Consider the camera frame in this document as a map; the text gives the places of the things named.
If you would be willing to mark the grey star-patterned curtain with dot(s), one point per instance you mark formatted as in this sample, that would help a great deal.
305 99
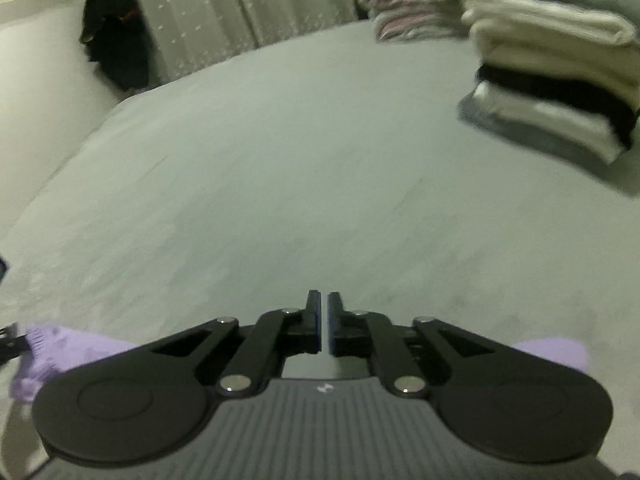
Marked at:
225 5

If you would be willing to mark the purple shirt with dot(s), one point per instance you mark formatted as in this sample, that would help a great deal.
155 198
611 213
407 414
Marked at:
65 355

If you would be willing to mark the stack of folded clothes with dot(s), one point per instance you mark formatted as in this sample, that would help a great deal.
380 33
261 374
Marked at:
550 60

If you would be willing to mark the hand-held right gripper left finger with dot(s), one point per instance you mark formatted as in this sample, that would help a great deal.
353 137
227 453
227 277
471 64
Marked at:
314 322

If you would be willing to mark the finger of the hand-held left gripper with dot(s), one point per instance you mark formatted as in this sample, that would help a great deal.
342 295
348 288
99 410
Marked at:
10 345

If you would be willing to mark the black hanging garment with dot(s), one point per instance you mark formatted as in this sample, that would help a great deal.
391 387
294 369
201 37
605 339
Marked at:
115 35

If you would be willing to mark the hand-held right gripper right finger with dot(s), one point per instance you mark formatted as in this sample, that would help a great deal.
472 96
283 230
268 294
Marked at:
334 322

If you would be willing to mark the folded grey pink quilt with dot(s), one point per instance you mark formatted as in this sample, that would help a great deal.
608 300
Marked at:
400 15

